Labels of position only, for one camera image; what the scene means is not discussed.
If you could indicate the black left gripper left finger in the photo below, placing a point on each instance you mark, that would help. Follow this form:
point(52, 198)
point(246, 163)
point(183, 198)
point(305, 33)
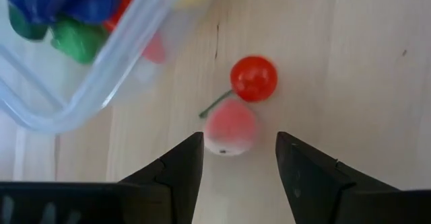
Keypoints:
point(175, 183)

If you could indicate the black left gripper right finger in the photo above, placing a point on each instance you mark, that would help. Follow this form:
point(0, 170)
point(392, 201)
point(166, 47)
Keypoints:
point(313, 183)

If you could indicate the pale pink toy peach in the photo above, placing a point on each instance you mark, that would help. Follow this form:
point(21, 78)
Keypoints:
point(230, 126)

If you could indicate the red toy chili pepper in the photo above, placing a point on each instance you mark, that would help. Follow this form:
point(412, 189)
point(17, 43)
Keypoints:
point(118, 8)

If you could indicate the clear plastic tupperware container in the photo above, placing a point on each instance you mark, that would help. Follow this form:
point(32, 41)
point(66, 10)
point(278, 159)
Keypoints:
point(111, 69)

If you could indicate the red toy cherry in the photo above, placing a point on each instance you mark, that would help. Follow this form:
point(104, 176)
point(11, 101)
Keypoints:
point(254, 79)

